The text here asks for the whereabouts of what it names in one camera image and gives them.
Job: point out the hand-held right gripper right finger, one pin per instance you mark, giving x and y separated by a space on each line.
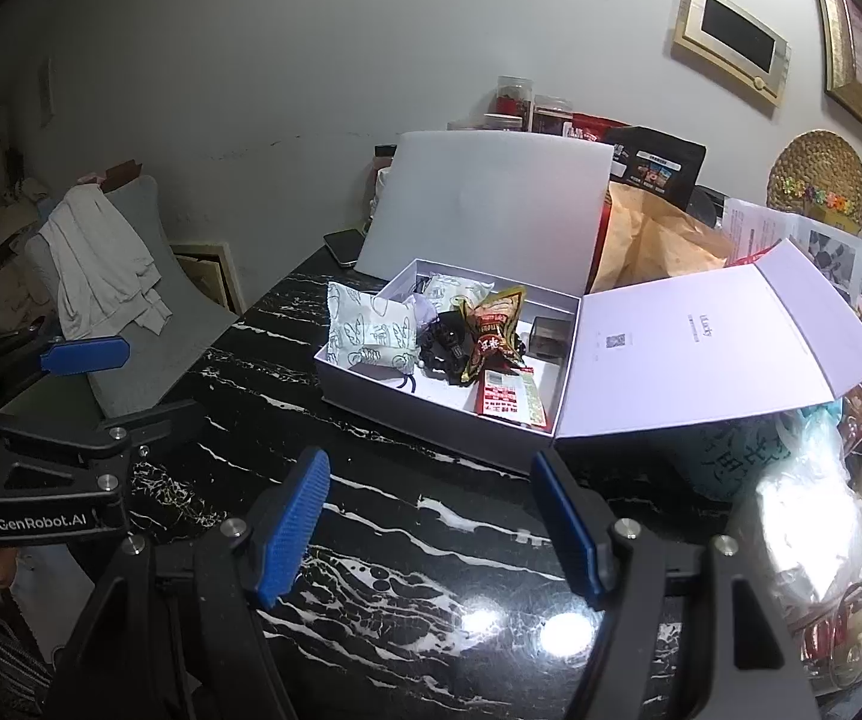
566 525

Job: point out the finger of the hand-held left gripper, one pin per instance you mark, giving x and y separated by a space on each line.
153 420
86 356

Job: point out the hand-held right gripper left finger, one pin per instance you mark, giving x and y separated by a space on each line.
288 525

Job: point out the red white sachet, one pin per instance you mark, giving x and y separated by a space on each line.
502 397

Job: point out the small dark transparent box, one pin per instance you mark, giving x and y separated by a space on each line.
551 337

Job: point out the brown snack packet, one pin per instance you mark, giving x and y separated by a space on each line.
495 330

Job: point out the white leaf print pastry packet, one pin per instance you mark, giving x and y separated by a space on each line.
453 292
367 330

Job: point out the white gift box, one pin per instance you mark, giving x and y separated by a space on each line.
701 360

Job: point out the white cloth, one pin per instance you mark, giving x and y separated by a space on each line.
101 262

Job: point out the teal printed bag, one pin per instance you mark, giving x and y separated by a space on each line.
731 457

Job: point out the cardboard box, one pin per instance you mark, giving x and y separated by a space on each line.
112 174

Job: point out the clear plastic bag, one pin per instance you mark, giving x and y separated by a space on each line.
806 517

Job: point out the smartphone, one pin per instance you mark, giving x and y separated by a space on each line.
342 246

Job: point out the brown paper bag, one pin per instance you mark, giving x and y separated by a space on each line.
656 247

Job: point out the white plastic container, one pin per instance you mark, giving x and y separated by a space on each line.
382 195

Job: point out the white foam board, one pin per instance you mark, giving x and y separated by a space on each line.
491 202

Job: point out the printed paper sheets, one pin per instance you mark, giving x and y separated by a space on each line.
761 229

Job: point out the black foil bag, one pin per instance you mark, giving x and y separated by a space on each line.
656 161

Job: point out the jar with dark contents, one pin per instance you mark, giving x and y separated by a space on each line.
551 116

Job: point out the jar with red contents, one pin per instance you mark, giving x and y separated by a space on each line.
513 101

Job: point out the round woven plate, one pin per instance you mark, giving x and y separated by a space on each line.
817 172

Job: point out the wooden frame against wall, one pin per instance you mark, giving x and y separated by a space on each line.
206 277

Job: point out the cream framed wall panel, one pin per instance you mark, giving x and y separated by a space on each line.
731 37

